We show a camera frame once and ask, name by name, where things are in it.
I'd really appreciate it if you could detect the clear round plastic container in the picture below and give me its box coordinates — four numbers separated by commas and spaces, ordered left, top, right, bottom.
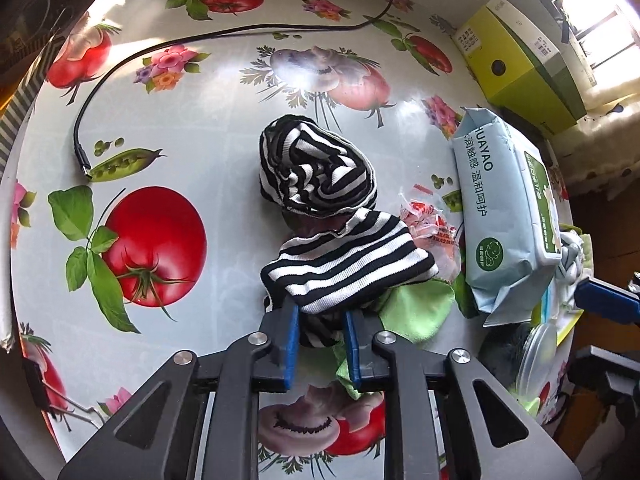
477, 320, 560, 404

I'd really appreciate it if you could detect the green and white carton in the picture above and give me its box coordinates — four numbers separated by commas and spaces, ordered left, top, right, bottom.
480, 0, 581, 91

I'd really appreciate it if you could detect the black binder clip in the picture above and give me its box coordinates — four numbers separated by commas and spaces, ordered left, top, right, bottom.
22, 357, 107, 429

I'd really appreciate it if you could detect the pale grey-white sock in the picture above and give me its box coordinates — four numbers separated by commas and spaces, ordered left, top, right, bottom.
552, 230, 589, 307

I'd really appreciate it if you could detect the pale blue wet wipes pack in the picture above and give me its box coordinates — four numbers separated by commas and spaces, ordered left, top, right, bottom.
451, 106, 563, 328

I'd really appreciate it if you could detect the floral vegetable print tablecloth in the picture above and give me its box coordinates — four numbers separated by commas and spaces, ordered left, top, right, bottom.
0, 0, 577, 480

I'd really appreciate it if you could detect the black and white striped sock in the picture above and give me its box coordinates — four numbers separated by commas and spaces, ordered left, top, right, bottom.
258, 114, 379, 219
260, 209, 441, 350

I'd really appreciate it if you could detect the thin black cable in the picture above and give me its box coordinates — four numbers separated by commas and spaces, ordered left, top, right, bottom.
72, 0, 397, 181

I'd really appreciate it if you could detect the light green cloth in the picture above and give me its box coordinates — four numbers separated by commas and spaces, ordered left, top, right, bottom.
334, 279, 457, 402

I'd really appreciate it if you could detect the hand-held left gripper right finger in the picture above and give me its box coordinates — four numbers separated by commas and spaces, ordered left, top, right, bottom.
342, 310, 583, 480

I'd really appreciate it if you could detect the red snack packet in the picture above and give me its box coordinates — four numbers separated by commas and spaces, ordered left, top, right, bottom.
399, 185, 464, 282

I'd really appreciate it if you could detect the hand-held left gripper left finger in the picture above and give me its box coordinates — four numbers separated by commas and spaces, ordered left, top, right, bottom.
57, 305, 301, 480

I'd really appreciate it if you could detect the yellow-green cardboard box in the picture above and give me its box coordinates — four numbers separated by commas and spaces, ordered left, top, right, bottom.
452, 7, 591, 137

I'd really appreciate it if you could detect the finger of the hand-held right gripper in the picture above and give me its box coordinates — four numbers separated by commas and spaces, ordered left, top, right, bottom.
567, 344, 640, 413
574, 274, 640, 325

